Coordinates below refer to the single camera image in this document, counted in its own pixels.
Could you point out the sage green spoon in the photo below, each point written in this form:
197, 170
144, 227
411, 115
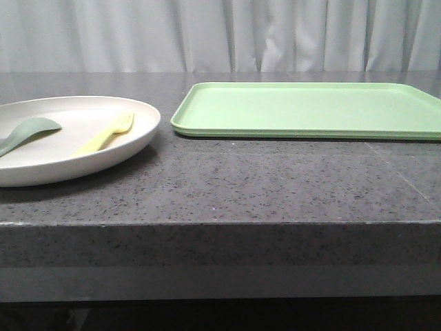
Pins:
25, 130

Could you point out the light green serving tray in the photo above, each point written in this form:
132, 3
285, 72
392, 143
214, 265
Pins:
308, 110

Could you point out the white pleated curtain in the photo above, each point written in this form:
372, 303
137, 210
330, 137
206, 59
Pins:
219, 36

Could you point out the white round plate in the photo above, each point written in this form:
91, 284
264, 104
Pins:
50, 158

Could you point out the pale yellow plastic fork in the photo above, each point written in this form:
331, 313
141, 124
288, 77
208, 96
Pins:
121, 124

